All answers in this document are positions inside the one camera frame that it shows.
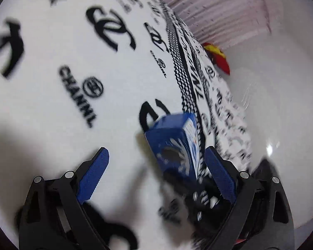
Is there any dark blue small carton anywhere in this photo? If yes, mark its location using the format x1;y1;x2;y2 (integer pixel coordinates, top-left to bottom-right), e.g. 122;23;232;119
145;112;200;181

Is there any white glossy headboard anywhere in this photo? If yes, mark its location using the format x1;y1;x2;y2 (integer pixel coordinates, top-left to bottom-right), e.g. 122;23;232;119
226;34;313;227

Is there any red yellow pillow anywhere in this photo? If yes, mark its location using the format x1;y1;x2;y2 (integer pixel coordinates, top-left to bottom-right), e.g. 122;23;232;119
203;42;230;75

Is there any black white logo blanket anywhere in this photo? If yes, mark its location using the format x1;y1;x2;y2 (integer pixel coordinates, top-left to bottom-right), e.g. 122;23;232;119
0;0;251;249

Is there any pink dotted curtain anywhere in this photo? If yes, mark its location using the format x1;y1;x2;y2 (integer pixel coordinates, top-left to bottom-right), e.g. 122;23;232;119
162;0;283;50

